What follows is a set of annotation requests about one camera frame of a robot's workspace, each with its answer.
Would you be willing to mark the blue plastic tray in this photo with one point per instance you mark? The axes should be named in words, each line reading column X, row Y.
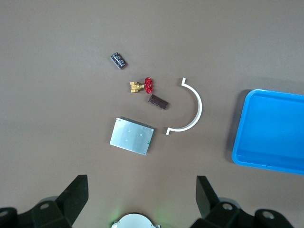
column 270, row 128

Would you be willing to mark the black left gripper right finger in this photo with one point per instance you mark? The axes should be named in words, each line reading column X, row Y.
column 206, row 199

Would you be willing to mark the white curved pipe clamp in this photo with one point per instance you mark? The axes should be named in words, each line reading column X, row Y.
column 198, row 104

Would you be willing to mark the brass valve red handwheel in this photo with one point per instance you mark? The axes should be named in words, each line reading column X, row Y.
column 136, row 87

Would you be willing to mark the silver metal box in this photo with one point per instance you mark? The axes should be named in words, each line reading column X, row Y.
column 131, row 136

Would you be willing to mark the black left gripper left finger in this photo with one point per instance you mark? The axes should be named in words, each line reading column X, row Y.
column 71, row 199

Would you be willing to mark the dark brown cylindrical capacitor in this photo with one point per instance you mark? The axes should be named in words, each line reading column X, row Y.
column 158, row 102

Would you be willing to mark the black capacitor block silver tops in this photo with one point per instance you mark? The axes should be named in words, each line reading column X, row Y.
column 118, row 61

